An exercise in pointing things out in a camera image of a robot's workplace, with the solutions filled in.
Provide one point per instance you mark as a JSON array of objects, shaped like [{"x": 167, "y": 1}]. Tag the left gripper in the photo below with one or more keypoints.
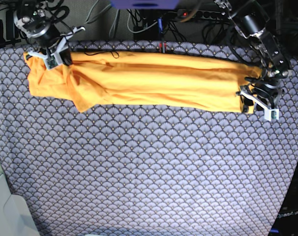
[{"x": 267, "y": 87}]

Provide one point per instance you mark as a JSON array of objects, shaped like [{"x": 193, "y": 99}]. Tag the red black table clamp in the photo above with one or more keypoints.
[{"x": 162, "y": 47}]

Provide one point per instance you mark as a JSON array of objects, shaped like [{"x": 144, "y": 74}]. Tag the blue fan-patterned tablecloth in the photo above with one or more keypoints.
[{"x": 144, "y": 170}]

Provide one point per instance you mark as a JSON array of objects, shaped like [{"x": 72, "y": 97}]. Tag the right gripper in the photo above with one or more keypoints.
[{"x": 39, "y": 23}]

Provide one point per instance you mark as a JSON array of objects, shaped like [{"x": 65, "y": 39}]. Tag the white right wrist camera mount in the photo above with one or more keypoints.
[{"x": 51, "y": 57}]

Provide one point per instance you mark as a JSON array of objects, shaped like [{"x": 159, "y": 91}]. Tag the black OpenArm labelled case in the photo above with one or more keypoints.
[{"x": 286, "y": 223}]

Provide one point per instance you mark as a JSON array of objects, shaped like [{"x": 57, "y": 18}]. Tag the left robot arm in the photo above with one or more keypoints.
[{"x": 250, "y": 21}]

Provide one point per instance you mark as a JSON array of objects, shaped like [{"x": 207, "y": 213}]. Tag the white power strip red switch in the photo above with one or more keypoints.
[{"x": 202, "y": 14}]

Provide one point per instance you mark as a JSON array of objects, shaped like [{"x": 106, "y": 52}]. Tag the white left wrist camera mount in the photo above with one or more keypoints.
[{"x": 270, "y": 113}]

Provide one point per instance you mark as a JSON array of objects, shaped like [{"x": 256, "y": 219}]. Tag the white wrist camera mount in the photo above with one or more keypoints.
[
  {"x": 51, "y": 57},
  {"x": 270, "y": 113}
]

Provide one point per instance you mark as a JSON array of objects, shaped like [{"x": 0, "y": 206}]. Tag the white plastic bin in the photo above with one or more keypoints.
[{"x": 15, "y": 217}]

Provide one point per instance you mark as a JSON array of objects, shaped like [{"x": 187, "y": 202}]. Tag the blue box at top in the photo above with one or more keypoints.
[{"x": 145, "y": 4}]

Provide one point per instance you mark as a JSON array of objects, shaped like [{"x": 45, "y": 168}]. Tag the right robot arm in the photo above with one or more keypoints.
[{"x": 13, "y": 5}]

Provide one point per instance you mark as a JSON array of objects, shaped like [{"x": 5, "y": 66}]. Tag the yellow T-shirt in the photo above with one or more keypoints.
[{"x": 136, "y": 78}]

